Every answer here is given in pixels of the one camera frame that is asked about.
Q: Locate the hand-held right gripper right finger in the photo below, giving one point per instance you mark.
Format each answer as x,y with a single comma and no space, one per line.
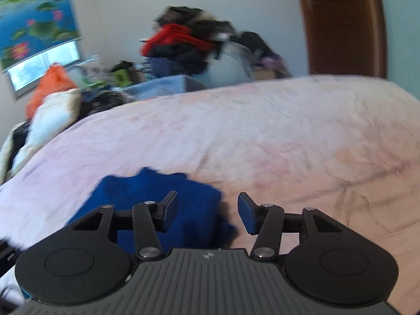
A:
247,213

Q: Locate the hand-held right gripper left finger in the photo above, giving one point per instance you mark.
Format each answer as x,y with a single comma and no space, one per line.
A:
170,208

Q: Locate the blue beaded sweater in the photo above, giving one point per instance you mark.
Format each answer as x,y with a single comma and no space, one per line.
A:
183,203

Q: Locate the pile of dark red clothes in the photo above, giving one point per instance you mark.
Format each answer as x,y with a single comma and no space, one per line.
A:
183,39

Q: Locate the pink bed blanket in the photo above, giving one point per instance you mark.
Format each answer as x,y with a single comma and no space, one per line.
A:
279,137

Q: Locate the white printed quilt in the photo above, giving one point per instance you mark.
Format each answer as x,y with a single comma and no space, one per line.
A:
5,157

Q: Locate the black patterned garment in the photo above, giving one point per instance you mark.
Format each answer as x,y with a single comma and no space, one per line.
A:
18,137

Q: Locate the light blue folded blanket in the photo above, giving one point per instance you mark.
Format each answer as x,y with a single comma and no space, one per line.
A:
164,87

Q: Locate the dark leopard cloth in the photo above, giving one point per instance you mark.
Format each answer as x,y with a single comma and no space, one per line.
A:
105,100

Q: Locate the white quilted jacket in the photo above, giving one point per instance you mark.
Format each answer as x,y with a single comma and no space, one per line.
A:
49,119

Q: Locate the green black box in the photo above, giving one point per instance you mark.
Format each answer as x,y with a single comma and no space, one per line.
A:
122,77

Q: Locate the clear plastic bag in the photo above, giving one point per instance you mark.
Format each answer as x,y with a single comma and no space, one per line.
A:
229,65

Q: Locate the purple cloth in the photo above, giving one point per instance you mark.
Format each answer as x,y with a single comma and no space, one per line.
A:
274,63

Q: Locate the black bag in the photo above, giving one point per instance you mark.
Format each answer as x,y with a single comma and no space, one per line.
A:
257,44

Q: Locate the orange plastic bag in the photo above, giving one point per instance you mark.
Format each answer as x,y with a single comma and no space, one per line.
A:
52,83

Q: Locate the window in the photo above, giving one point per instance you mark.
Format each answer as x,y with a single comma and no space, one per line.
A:
46,64

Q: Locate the brown wooden door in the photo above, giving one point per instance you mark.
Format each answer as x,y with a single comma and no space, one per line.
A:
344,23

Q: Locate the lotus flower wall poster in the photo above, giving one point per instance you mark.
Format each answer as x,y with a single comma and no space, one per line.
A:
32,23

